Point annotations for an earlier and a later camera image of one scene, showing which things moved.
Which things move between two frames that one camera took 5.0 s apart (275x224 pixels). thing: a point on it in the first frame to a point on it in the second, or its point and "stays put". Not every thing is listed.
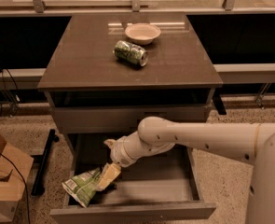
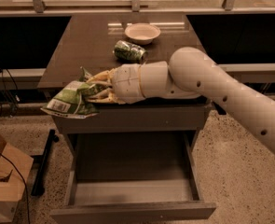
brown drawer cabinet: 106,73 stays put
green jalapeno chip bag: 83,187 to 73,99
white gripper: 119,154 to 126,83
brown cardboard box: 8,169 stays put
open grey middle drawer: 161,188 stays put
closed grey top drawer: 120,119 stays put
